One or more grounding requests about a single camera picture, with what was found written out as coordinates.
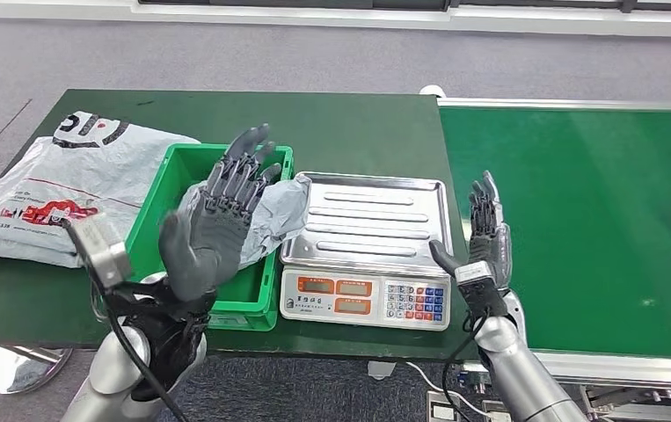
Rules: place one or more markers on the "white scale with steel tray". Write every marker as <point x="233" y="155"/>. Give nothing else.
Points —
<point x="370" y="227"/>

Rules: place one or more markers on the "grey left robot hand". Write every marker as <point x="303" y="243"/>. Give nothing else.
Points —
<point x="210" y="244"/>

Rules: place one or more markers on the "large white printed mail bag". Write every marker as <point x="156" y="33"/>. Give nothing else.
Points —
<point x="67" y="175"/>

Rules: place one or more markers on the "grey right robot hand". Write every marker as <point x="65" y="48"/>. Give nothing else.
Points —
<point x="489" y="239"/>

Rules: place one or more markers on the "aluminium conveyor frame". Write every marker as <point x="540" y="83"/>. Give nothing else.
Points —
<point x="632" y="370"/>

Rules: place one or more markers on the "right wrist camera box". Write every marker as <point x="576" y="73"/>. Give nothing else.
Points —
<point x="481" y="288"/>

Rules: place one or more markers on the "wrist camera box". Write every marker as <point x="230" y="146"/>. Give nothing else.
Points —
<point x="102" y="250"/>
<point x="481" y="288"/>

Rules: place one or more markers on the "white conveyor roller cap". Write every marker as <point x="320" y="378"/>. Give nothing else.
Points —
<point x="432" y="91"/>

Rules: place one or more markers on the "plain grey parcel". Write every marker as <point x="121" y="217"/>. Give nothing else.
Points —
<point x="280" y="215"/>

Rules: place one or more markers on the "grey floor socket box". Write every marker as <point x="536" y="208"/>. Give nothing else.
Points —
<point x="493" y="411"/>
<point x="443" y="409"/>

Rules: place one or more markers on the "chrome table base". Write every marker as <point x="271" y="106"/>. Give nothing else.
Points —
<point x="20" y="368"/>

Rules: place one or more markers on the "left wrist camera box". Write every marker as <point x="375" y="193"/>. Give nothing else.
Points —
<point x="102" y="250"/>

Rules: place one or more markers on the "green conveyor belt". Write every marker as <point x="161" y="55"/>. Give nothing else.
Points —
<point x="574" y="204"/>

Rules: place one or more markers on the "green plastic bin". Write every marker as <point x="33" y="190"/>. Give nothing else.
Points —
<point x="253" y="291"/>

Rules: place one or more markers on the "white bracket under table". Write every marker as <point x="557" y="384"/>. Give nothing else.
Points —
<point x="381" y="370"/>

